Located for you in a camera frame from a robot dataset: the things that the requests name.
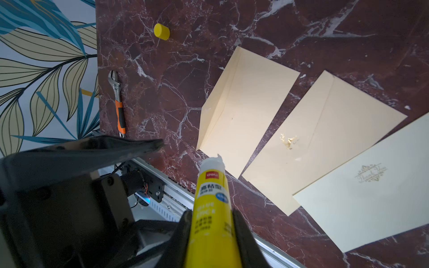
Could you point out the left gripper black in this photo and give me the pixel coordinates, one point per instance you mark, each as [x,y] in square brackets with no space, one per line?
[58,213]

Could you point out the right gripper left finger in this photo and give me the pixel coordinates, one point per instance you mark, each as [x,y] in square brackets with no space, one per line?
[176,250]

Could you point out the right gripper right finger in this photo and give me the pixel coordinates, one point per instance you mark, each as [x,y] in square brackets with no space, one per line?
[250,253]

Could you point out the yellow glue stick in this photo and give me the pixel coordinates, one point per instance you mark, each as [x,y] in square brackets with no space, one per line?
[212,242]

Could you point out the manila envelope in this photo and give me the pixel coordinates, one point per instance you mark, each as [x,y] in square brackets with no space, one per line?
[380,193]
[241,107]
[331,124]

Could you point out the yellow glue stick cap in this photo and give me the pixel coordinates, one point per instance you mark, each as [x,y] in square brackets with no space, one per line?
[161,32]

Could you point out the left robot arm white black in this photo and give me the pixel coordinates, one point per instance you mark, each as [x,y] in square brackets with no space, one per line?
[57,211]

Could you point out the orange adjustable wrench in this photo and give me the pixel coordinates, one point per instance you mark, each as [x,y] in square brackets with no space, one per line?
[117,87]

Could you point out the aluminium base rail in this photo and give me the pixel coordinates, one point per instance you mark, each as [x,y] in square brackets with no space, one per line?
[180,197]

